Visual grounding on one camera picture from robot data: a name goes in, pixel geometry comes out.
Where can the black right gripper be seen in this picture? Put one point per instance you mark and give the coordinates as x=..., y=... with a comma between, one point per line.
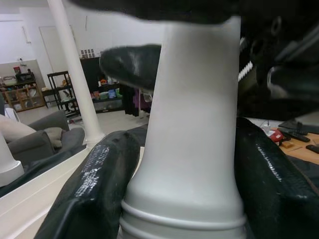
x=286, y=62

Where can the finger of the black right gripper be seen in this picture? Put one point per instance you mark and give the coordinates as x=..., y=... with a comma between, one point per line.
x=134, y=64
x=162, y=10

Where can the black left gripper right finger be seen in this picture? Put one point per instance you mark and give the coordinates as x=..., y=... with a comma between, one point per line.
x=274, y=194

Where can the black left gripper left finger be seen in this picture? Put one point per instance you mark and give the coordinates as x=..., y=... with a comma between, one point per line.
x=94, y=189

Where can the white plastic table leg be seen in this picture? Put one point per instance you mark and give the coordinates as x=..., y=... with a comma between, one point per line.
x=7, y=161
x=194, y=124
x=74, y=74

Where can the dark hanging clothes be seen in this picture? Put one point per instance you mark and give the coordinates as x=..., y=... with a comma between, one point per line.
x=130, y=102

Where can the black storage shelving unit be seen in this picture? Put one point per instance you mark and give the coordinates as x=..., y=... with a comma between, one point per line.
x=89, y=72

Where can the wooden side table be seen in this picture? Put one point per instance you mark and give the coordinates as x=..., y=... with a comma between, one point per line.
x=299, y=155

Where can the small orange box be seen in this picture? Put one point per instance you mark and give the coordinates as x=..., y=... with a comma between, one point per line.
x=287, y=145

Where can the black handheld device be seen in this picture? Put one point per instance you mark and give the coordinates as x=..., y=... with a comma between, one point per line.
x=312, y=148

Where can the black remote control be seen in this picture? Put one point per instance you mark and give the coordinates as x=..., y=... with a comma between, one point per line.
x=296, y=135

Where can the black flat electronic device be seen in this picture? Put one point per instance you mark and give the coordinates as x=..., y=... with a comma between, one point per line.
x=299, y=125

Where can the beige folded blanket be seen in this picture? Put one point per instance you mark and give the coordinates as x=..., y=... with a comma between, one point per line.
x=54, y=137

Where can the white power adapter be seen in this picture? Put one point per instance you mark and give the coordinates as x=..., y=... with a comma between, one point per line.
x=268, y=127

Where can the dark grey armchair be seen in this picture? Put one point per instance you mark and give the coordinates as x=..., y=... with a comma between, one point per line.
x=32, y=144

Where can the black metal shelf rack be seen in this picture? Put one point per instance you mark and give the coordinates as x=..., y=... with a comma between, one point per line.
x=49, y=84

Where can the white door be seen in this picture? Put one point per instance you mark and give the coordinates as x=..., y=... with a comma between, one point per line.
x=47, y=49

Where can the pale armchair cushion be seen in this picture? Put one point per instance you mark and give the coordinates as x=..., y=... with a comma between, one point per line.
x=15, y=129

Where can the white slatted floor appliance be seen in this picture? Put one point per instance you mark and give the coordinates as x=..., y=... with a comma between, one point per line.
x=11, y=114

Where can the wooden cube shelf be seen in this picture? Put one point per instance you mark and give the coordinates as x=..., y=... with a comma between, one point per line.
x=25, y=98

